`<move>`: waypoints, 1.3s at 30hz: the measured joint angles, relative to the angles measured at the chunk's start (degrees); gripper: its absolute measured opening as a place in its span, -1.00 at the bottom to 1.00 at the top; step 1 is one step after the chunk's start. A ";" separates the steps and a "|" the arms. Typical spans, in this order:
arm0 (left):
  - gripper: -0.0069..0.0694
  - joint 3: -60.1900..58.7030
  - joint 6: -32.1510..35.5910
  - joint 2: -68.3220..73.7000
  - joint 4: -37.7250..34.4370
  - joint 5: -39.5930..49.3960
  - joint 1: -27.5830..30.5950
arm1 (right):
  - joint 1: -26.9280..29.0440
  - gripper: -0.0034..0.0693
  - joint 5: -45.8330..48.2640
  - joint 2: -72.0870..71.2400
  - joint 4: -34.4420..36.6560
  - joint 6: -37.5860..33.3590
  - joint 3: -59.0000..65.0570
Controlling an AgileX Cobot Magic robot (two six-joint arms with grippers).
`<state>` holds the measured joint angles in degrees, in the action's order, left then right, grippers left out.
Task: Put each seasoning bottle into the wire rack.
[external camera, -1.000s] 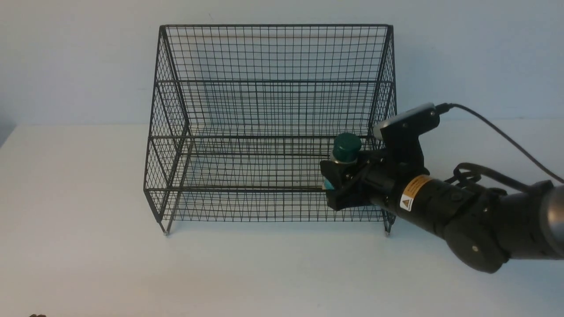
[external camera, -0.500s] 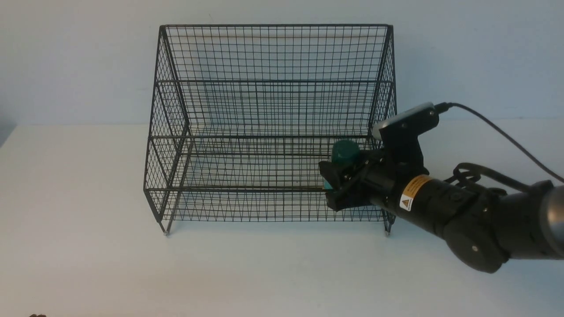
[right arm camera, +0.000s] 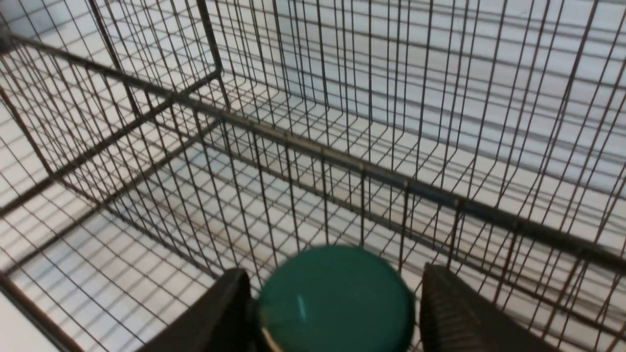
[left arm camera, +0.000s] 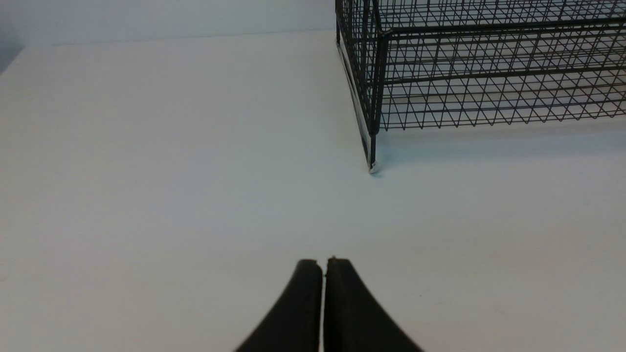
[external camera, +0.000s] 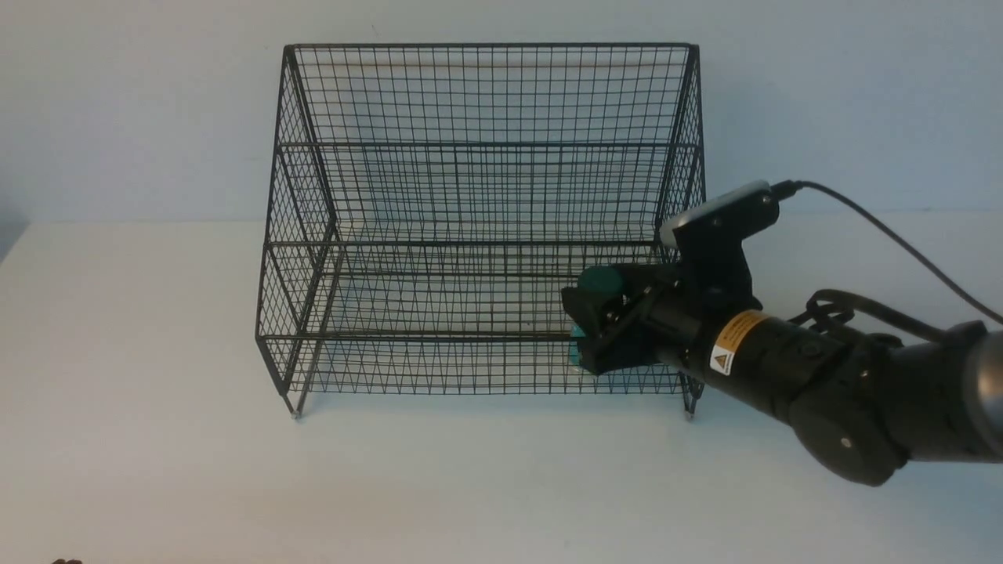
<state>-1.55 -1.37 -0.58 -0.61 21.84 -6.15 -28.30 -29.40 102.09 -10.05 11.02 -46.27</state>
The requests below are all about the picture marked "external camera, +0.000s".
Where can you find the green-capped seasoning bottle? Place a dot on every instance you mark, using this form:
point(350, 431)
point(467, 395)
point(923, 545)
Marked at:
point(601, 279)

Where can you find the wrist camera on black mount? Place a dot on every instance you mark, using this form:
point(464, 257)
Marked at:
point(709, 240)

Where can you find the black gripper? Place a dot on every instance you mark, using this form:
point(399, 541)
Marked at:
point(650, 320)

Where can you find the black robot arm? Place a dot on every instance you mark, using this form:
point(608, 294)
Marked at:
point(864, 388)

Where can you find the black wire mesh rack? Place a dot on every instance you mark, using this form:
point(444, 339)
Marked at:
point(429, 201)

